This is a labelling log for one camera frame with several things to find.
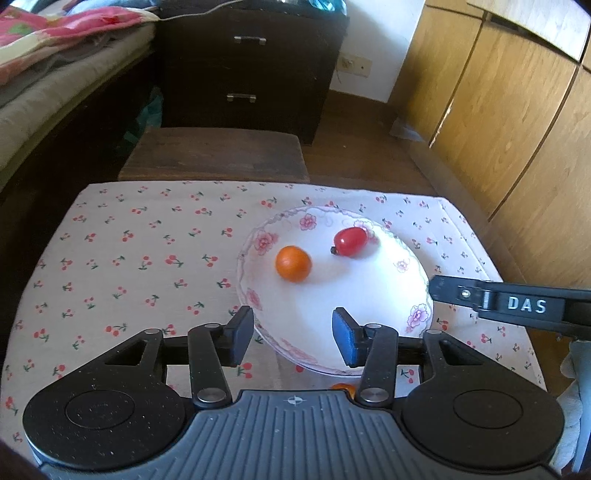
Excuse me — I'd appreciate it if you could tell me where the large red cherry tomato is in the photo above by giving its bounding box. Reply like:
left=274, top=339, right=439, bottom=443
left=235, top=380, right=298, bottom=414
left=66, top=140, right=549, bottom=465
left=329, top=226, right=369, bottom=257

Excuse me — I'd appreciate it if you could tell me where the dark wooden stool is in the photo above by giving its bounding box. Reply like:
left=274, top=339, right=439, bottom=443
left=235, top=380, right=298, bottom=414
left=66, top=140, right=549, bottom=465
left=117, top=127, right=311, bottom=183

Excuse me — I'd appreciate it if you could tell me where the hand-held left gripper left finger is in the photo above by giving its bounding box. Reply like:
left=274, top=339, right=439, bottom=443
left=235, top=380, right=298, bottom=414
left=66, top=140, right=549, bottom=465
left=76, top=305, right=256, bottom=409

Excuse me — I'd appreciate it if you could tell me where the white plastic scrap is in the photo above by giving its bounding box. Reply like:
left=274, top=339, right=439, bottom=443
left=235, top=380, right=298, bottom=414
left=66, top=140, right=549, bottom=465
left=390, top=117, right=422, bottom=139

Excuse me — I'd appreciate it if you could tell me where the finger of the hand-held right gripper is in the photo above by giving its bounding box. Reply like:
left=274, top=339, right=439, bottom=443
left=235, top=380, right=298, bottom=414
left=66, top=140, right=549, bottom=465
left=427, top=274, right=486, bottom=318

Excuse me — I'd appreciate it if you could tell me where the light wooden wardrobe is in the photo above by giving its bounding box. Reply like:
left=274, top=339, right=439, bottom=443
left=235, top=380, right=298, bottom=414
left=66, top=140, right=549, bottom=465
left=390, top=0, right=591, bottom=289

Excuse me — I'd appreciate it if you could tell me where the bed with beige mattress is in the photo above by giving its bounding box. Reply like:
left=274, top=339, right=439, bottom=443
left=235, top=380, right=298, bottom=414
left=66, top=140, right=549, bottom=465
left=0, top=21, right=160, bottom=185

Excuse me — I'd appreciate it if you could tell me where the cherry print tablecloth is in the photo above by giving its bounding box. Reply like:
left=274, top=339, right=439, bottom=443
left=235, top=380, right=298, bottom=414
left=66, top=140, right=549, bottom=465
left=0, top=181, right=548, bottom=457

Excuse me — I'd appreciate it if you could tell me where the white wall socket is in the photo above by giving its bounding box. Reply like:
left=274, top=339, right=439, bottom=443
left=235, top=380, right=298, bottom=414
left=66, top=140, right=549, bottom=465
left=339, top=54, right=372, bottom=77

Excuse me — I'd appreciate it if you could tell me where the white floral plate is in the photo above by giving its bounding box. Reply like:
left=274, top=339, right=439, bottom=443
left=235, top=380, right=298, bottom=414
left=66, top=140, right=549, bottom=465
left=236, top=206, right=435, bottom=377

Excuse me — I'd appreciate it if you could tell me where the teal bag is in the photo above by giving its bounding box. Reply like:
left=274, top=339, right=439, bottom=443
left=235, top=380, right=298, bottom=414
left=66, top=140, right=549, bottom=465
left=122, top=85, right=163, bottom=144

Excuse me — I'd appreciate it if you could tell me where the pink floral blanket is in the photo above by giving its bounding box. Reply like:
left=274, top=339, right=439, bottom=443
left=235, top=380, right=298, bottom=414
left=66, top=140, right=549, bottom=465
left=0, top=0, right=160, bottom=86

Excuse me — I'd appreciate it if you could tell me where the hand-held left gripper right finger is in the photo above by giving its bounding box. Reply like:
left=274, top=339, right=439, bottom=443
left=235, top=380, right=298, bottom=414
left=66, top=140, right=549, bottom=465
left=331, top=307, right=506, bottom=409

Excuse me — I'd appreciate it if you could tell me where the dark wooden nightstand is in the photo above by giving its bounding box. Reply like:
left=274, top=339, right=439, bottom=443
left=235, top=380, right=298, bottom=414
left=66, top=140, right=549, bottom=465
left=157, top=6, right=350, bottom=147

